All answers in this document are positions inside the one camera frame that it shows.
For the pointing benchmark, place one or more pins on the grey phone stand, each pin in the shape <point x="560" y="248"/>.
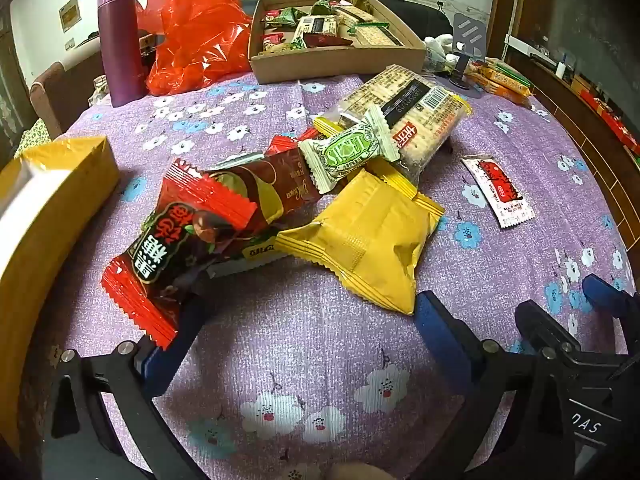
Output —
<point x="469" y="32"/>

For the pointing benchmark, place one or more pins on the small red snack packet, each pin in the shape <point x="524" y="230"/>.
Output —
<point x="281" y="144"/>

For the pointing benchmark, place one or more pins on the white crumpled plastic bag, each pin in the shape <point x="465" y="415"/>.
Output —
<point x="439" y="50"/>

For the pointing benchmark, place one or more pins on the plain yellow snack packet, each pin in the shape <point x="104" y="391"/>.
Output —
<point x="370" y="230"/>

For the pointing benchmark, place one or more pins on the red plastic bag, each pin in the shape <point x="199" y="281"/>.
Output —
<point x="195" y="35"/>

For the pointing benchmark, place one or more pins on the white yellow flat packet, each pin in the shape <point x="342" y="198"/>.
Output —
<point x="260" y="254"/>

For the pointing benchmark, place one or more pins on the green white small snack packet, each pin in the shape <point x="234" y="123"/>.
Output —
<point x="345" y="152"/>

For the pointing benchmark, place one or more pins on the pile of assorted snack packets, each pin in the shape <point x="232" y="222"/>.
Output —
<point x="325" y="25"/>

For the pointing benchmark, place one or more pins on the brown gold chocolate wafer packet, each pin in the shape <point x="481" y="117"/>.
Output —
<point x="280" y="185"/>

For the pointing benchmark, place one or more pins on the green yellow biscuit packet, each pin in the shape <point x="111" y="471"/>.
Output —
<point x="510" y="74"/>

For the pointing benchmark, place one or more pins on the clear cracker packet black label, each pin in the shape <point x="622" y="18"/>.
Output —
<point x="415" y="110"/>

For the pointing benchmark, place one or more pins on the green patterned cushion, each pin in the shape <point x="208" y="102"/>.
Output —
<point x="32" y="140"/>

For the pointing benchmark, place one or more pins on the purple floral tablecloth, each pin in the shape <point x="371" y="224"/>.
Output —
<point x="310" y="350"/>

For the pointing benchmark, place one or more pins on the brown chair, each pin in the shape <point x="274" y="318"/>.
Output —
<point x="60" y="95"/>

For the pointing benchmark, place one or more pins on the brown cardboard tray box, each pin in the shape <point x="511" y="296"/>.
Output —
<point x="340" y="62"/>

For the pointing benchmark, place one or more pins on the yellow cardboard box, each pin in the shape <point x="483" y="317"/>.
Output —
<point x="45" y="220"/>

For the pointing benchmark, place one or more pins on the small yellow packet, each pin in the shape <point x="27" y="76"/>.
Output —
<point x="327" y="126"/>

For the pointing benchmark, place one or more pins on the purple thermos bottle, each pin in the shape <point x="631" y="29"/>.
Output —
<point x="120" y="45"/>

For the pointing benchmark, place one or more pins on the dark wooden glass cabinet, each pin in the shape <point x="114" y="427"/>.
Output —
<point x="10" y="85"/>

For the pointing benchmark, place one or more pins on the small yellow wall sign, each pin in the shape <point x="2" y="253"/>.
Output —
<point x="70" y="14"/>

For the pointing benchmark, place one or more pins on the red chestnut snack packet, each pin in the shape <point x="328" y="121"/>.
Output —
<point x="170" y="240"/>

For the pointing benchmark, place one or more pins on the orange biscuit packet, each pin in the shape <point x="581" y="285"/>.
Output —
<point x="500" y="91"/>
<point x="492" y="77"/>

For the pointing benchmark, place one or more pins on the red white flat sachet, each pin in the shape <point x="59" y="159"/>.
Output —
<point x="497" y="187"/>

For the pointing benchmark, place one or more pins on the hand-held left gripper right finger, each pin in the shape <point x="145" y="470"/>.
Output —
<point x="442" y="332"/>

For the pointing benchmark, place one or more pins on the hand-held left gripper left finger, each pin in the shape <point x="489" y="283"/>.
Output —
<point x="165" y="355"/>

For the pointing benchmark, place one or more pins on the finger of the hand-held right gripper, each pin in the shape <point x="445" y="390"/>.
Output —
<point x="542" y="325"/>
<point x="599" y="291"/>

